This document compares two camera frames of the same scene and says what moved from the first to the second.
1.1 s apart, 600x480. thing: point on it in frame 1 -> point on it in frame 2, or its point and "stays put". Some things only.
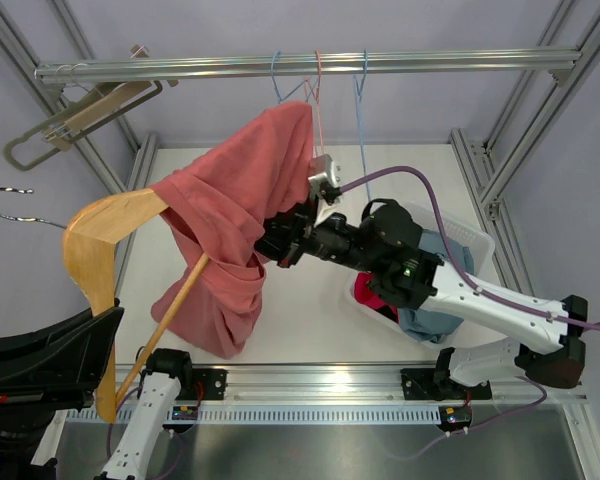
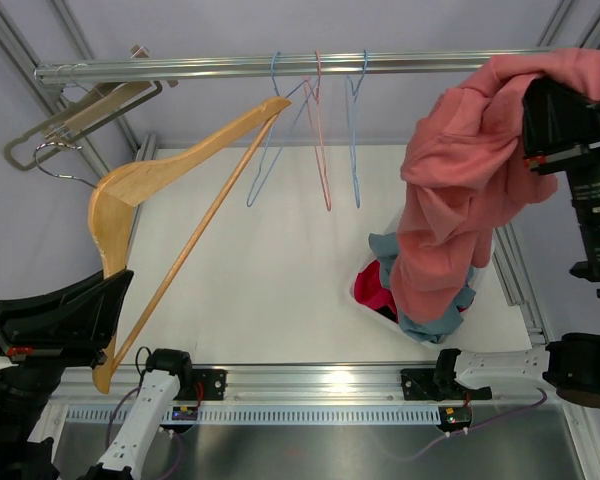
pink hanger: (317, 101) stays put
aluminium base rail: (365, 383) stays put
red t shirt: (365, 295) stays put
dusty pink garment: (216, 208) -> (465, 166)
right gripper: (290, 237) -> (570, 157)
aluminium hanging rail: (436, 61) stays put
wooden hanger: (89, 241) -> (110, 209)
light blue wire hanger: (360, 96) -> (351, 98)
